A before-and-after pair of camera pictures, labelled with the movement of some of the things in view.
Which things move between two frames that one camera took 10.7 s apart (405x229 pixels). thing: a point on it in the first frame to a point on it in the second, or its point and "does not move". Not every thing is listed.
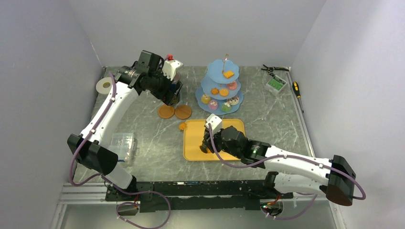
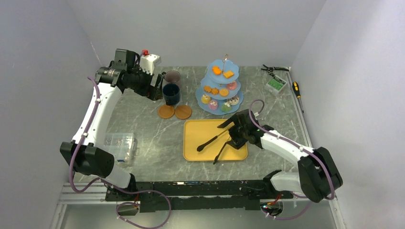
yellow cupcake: [205, 99] does not move
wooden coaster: [183, 111] does not move
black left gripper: [166, 96] to [150, 91]
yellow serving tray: [193, 133] does not move
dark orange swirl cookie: [215, 91] does not move
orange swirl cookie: [182, 126] to [207, 88]
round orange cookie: [224, 92] does not move
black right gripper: [207, 141] to [236, 142]
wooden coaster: [166, 111] does not move
